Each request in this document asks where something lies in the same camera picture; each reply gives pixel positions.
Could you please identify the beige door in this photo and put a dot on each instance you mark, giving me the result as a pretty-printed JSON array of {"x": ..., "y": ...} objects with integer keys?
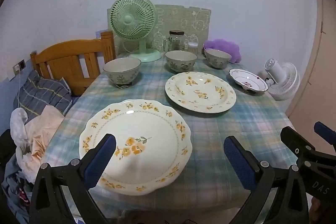
[{"x": 323, "y": 56}]

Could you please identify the wooden bed headboard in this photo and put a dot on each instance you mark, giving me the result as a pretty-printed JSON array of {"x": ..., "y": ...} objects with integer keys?
[{"x": 65, "y": 61}]

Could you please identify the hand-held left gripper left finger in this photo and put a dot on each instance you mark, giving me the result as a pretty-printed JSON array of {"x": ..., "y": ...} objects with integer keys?
[{"x": 101, "y": 161}]

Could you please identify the round yellow floral plate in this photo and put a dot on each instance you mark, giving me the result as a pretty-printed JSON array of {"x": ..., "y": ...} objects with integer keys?
[{"x": 202, "y": 92}]

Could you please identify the white plastic bag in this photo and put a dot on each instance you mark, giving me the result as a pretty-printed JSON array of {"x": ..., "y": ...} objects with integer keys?
[{"x": 18, "y": 121}]

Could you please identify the green desk fan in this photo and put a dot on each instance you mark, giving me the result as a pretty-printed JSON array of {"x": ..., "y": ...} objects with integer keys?
[{"x": 131, "y": 16}]

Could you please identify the blue bed sheet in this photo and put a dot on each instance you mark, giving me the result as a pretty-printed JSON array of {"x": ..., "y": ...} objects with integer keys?
[{"x": 74, "y": 100}]

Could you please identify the green floral ceramic bowl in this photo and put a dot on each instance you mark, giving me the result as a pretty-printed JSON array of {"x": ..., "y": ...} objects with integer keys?
[
  {"x": 120, "y": 73},
  {"x": 181, "y": 62},
  {"x": 218, "y": 58}
]

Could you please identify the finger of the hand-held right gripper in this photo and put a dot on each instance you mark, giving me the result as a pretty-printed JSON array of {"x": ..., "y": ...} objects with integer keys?
[
  {"x": 326, "y": 133},
  {"x": 294, "y": 140}
]

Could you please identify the clear glass mug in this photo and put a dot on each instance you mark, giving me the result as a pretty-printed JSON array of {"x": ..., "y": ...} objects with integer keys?
[{"x": 167, "y": 44}]

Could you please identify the small white-lidded container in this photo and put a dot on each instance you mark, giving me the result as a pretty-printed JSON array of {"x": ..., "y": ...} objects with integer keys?
[{"x": 193, "y": 47}]

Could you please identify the scalloped yellow floral plate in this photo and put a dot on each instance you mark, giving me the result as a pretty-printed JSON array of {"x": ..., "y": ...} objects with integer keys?
[{"x": 147, "y": 129}]

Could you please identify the blue wall paper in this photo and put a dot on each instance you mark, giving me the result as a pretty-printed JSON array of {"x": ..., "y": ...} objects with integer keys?
[{"x": 101, "y": 33}]

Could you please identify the green printed mat board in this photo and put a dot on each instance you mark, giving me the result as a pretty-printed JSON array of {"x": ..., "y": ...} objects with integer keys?
[{"x": 183, "y": 19}]

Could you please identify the dark clothes pile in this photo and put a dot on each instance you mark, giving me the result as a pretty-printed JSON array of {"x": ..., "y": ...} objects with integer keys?
[{"x": 13, "y": 187}]

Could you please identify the small red floral plate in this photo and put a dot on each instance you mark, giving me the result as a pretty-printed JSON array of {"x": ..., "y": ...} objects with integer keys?
[{"x": 248, "y": 81}]

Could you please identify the wall outlet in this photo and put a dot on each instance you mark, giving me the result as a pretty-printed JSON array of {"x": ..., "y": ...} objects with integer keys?
[{"x": 21, "y": 65}]

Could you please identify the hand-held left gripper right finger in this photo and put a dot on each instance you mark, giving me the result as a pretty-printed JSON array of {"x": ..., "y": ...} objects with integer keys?
[{"x": 240, "y": 163}]

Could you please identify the grey plaid pillow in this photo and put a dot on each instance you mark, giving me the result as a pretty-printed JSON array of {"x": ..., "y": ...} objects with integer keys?
[{"x": 44, "y": 92}]

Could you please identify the glass jar with brown lid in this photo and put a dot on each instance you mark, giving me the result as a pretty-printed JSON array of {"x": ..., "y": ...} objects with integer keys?
[{"x": 178, "y": 39}]

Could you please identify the white desk fan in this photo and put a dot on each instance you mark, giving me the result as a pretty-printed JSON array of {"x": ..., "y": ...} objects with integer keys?
[{"x": 284, "y": 79}]

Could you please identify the purple plush toy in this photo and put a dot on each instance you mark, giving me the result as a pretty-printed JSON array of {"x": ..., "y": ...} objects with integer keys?
[{"x": 228, "y": 45}]

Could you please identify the peach cloth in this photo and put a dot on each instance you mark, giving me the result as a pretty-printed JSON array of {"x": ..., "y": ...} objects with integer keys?
[{"x": 44, "y": 129}]

